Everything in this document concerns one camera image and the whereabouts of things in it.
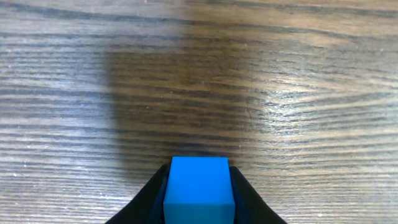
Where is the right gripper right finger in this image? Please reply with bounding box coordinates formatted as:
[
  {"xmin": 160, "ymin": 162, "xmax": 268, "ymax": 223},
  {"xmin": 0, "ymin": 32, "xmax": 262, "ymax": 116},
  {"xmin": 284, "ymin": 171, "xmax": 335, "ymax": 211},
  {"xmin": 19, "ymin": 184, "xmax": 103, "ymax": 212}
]
[{"xmin": 228, "ymin": 166, "xmax": 289, "ymax": 224}]

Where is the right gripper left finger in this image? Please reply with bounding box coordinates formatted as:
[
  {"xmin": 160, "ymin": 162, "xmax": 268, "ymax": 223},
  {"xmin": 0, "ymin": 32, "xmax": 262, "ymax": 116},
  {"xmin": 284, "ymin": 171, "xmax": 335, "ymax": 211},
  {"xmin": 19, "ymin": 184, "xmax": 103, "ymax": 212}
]
[{"xmin": 104, "ymin": 163, "xmax": 172, "ymax": 224}]

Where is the blue cube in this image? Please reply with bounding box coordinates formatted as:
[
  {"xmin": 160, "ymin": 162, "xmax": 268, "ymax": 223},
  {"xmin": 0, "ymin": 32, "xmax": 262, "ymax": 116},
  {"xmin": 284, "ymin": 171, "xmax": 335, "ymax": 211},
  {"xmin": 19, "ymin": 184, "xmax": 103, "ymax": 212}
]
[{"xmin": 162, "ymin": 156, "xmax": 236, "ymax": 224}]

